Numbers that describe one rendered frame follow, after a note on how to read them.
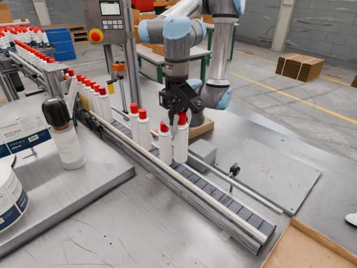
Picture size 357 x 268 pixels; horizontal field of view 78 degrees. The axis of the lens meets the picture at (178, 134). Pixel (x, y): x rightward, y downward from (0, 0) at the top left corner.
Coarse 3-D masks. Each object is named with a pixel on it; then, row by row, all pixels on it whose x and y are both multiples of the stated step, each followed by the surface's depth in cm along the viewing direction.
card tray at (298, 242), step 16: (288, 224) 76; (304, 224) 72; (288, 240) 71; (304, 240) 71; (320, 240) 70; (272, 256) 67; (288, 256) 67; (304, 256) 67; (320, 256) 67; (336, 256) 67; (352, 256) 65
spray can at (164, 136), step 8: (160, 128) 84; (168, 128) 84; (160, 136) 84; (168, 136) 84; (160, 144) 87; (168, 144) 87; (160, 152) 89; (168, 152) 89; (160, 160) 92; (168, 160) 91
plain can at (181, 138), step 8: (184, 112) 75; (184, 120) 74; (184, 128) 75; (176, 136) 77; (184, 136) 76; (176, 144) 79; (184, 144) 79; (176, 152) 81; (184, 152) 81; (176, 160) 83; (184, 160) 83
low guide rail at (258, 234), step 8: (104, 120) 117; (112, 128) 111; (120, 136) 108; (136, 144) 100; (144, 152) 96; (152, 160) 94; (168, 168) 87; (176, 176) 85; (184, 184) 83; (192, 184) 80; (200, 192) 77; (208, 200) 76; (216, 200) 74; (224, 208) 72; (232, 216) 70; (240, 224) 69; (248, 224) 67; (256, 232) 65; (264, 240) 64
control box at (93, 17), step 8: (88, 0) 89; (96, 0) 90; (104, 0) 90; (112, 0) 90; (120, 0) 91; (88, 8) 91; (96, 8) 91; (88, 16) 92; (96, 16) 93; (104, 16) 93; (112, 16) 94; (120, 16) 94; (88, 24) 94; (96, 24) 94; (88, 32) 96; (104, 32) 97; (112, 32) 97; (120, 32) 98; (104, 40) 98; (112, 40) 99; (120, 40) 100
